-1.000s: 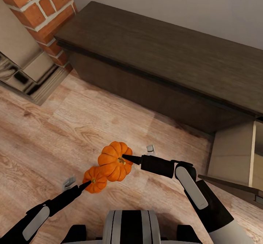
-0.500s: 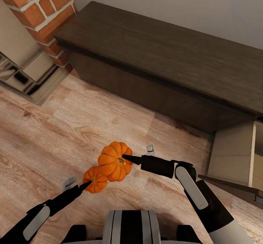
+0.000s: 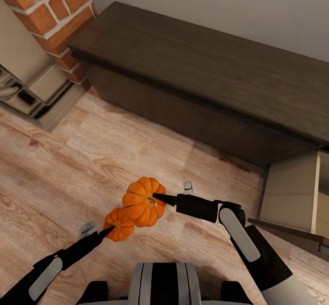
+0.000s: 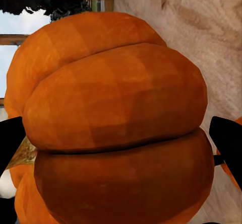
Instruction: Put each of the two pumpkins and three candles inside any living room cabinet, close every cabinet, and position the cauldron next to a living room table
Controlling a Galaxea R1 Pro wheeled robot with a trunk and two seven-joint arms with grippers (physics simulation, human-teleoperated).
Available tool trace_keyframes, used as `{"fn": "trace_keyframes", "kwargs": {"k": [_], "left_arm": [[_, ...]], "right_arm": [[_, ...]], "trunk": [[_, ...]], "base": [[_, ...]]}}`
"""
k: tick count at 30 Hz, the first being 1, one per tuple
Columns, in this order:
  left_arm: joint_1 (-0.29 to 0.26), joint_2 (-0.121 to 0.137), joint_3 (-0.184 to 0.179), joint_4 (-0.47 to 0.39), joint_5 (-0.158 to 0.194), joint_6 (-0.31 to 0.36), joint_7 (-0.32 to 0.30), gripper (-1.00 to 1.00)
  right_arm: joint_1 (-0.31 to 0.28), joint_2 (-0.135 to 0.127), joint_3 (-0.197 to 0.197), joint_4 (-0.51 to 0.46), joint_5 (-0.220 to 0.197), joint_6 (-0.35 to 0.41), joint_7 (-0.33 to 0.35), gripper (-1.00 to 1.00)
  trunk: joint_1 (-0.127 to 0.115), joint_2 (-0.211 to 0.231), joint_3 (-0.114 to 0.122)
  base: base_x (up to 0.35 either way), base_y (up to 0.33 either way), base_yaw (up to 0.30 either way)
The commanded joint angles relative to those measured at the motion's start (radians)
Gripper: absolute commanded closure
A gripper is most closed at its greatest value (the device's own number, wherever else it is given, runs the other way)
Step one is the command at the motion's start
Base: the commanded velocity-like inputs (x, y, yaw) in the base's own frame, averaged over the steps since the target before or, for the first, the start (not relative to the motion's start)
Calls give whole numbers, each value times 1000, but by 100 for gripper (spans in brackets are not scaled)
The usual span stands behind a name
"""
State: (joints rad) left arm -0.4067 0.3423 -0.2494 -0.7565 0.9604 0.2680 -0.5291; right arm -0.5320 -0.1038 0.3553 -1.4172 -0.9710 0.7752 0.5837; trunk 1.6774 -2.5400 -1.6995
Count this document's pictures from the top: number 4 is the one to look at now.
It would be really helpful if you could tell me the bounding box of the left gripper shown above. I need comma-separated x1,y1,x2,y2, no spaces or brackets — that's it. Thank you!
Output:
214,155,225,165

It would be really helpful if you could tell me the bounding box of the pumpkin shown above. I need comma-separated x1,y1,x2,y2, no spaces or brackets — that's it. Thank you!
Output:
3,11,215,224
216,117,242,190

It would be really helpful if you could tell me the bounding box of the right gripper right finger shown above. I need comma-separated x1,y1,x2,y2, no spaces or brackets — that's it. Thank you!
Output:
209,116,242,190

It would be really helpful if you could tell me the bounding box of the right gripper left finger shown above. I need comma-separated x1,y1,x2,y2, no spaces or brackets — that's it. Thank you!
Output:
0,116,26,176

